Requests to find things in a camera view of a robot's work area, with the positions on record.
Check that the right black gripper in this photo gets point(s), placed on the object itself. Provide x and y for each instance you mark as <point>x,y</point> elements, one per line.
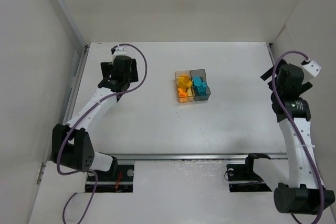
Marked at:
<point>266,75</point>

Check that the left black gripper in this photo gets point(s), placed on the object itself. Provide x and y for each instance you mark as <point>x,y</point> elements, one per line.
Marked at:
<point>105,67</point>

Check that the yellow face lego piece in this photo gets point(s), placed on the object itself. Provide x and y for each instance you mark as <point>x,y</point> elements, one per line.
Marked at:
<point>184,82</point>

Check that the orange arch lego piece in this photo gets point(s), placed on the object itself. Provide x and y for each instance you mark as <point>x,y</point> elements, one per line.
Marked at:
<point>182,92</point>

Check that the teal rounded lego brick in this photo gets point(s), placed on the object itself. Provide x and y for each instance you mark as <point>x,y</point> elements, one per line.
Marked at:
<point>201,90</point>

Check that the teal cross lego brick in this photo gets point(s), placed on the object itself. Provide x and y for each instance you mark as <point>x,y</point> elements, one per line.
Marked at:
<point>197,81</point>

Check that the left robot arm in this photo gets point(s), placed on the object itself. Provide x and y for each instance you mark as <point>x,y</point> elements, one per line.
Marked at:
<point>71,142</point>

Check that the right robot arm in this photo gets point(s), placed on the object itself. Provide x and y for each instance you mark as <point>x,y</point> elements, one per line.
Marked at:
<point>302,191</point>

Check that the orange transparent container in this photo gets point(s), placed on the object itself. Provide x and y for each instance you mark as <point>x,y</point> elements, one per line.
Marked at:
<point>190,91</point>

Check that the grey transparent container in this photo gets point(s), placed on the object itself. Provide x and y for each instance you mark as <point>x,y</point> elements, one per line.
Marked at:
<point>200,73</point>

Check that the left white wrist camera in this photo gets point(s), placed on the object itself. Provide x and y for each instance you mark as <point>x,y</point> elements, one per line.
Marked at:
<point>119,51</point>

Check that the aluminium front rail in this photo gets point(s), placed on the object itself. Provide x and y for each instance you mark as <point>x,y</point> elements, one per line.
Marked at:
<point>179,157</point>

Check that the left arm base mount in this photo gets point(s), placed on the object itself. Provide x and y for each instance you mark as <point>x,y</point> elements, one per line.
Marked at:
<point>121,182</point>

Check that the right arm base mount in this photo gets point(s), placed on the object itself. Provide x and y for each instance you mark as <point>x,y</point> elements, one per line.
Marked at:
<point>241,181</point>

